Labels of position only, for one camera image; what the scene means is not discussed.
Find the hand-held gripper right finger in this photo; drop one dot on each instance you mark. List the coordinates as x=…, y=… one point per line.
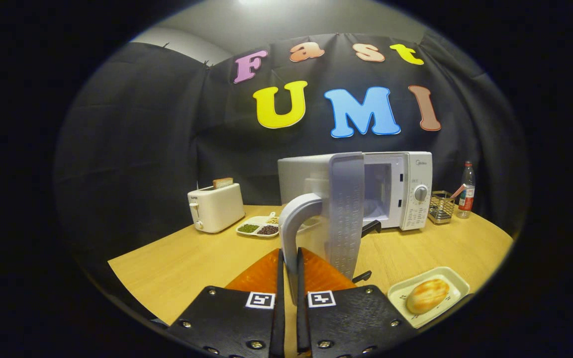
x=302, y=328

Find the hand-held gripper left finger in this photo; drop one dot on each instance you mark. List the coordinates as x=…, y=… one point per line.
x=280, y=318

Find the white microwave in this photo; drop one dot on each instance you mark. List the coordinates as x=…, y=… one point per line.
x=346, y=209

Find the golden bread bun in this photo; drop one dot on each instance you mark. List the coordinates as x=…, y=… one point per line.
x=427, y=296

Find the white divided bean dish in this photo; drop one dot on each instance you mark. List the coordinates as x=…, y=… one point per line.
x=258, y=223

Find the white toaster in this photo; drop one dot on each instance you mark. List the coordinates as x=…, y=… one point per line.
x=217, y=209

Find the toast slice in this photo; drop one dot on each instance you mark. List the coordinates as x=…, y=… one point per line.
x=223, y=182

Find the cream rectangular plate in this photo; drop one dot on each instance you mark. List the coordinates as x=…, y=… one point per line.
x=458, y=288

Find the red white striped straw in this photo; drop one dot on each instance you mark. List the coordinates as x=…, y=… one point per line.
x=458, y=191

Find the clear bottle red label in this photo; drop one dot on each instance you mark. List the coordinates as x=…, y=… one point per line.
x=466, y=199

